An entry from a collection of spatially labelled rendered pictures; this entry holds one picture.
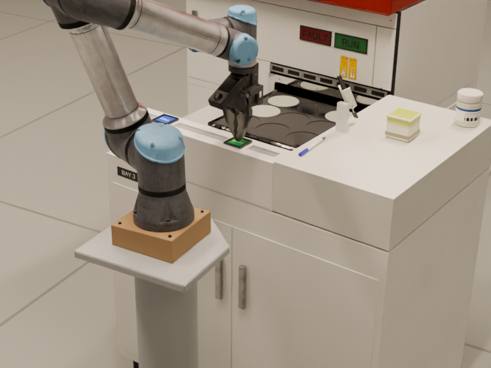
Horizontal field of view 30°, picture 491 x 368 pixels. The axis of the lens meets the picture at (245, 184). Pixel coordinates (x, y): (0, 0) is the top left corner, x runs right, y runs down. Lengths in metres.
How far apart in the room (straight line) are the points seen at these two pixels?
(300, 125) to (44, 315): 1.31
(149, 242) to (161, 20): 0.53
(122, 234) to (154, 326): 0.26
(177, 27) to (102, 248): 0.58
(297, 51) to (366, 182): 0.83
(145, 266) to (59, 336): 1.25
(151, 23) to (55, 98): 3.52
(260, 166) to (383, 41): 0.65
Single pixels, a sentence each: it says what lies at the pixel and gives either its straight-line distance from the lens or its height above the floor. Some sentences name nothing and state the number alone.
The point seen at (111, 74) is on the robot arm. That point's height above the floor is 1.24.
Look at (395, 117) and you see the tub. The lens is 2.52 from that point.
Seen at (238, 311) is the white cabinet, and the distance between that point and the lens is 2.68.
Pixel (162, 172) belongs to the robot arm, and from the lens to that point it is 2.16.
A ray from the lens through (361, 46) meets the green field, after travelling 2.88.
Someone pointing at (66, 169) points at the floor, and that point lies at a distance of 4.64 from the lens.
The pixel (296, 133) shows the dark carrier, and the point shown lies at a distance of 2.72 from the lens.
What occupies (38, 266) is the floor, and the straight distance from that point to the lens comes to 3.84.
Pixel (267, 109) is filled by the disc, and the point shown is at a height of 0.90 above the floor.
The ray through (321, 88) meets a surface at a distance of 2.98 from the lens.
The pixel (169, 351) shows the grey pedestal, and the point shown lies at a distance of 2.40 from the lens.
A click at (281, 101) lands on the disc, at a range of 2.96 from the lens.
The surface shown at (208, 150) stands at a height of 0.94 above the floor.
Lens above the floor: 1.96
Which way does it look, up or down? 26 degrees down
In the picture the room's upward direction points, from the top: 1 degrees clockwise
